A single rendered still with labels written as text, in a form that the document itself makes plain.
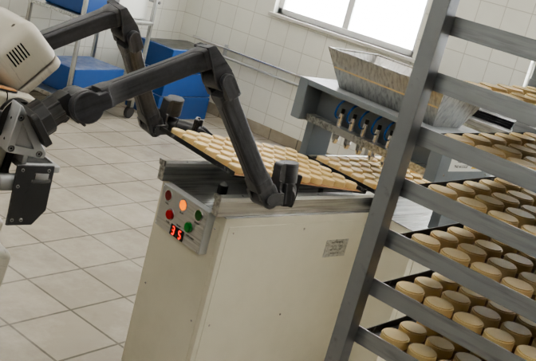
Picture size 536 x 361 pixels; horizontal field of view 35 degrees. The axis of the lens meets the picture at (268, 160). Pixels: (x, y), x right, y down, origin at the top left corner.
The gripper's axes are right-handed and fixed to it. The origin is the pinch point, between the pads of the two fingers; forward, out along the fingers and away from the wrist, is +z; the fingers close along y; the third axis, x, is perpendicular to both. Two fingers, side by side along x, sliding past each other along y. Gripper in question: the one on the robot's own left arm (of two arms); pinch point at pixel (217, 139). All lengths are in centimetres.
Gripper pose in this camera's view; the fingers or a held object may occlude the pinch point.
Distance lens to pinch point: 287.4
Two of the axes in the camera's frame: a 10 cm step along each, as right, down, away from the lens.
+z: 9.5, 3.2, 0.0
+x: -0.6, 1.9, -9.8
